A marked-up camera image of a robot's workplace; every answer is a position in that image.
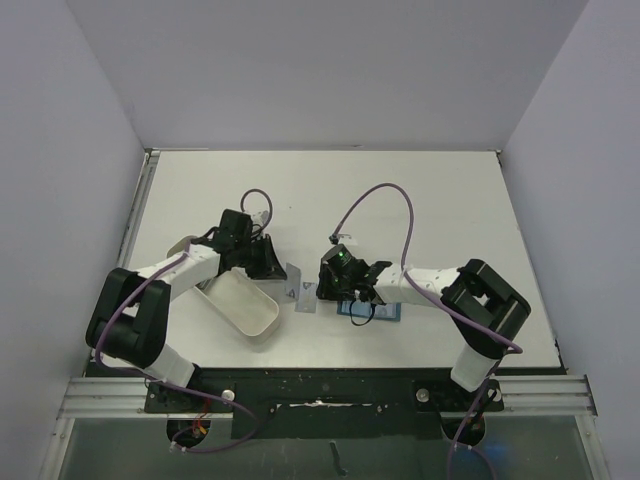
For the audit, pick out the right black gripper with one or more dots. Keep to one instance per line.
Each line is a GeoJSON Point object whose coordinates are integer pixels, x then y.
{"type": "Point", "coordinates": [326, 282]}

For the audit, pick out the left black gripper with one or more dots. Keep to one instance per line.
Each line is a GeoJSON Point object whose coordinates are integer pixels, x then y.
{"type": "Point", "coordinates": [269, 267]}

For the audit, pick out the white oblong plastic tray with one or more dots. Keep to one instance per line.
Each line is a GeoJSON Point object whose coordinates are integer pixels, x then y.
{"type": "Point", "coordinates": [231, 293]}

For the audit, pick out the blue leather card holder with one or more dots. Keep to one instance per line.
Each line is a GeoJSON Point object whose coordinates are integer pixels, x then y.
{"type": "Point", "coordinates": [362, 312]}

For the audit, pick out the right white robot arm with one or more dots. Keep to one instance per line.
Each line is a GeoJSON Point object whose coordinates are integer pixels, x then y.
{"type": "Point", "coordinates": [487, 311]}

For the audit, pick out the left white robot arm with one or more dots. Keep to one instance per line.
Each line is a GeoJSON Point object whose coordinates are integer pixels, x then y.
{"type": "Point", "coordinates": [131, 316]}

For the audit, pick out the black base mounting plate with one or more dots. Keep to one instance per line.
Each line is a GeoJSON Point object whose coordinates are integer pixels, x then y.
{"type": "Point", "coordinates": [314, 404]}

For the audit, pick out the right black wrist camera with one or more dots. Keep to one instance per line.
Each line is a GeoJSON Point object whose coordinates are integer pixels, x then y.
{"type": "Point", "coordinates": [343, 254]}

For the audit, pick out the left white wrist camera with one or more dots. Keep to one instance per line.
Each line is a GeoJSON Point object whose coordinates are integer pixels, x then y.
{"type": "Point", "coordinates": [261, 219]}

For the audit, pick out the aluminium left side rail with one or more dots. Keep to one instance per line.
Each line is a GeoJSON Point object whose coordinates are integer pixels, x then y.
{"type": "Point", "coordinates": [143, 187]}

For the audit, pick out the aluminium rail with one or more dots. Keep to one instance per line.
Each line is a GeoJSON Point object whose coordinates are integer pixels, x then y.
{"type": "Point", "coordinates": [522, 395]}
{"type": "Point", "coordinates": [143, 187]}

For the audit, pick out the aluminium front rail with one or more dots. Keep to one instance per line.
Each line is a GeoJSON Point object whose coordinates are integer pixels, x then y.
{"type": "Point", "coordinates": [522, 395]}

